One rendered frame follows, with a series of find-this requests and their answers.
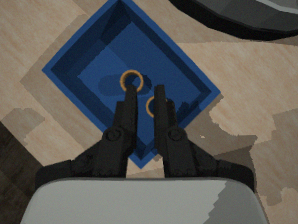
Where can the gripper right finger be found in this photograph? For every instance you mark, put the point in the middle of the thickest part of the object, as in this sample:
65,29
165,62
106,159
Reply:
181,157

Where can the grey round turning table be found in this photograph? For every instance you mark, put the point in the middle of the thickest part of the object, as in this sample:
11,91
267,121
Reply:
245,19

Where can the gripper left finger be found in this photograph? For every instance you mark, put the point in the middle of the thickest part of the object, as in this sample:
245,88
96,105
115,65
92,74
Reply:
104,157

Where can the blue square tray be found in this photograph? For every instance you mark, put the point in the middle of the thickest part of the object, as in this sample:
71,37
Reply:
118,37

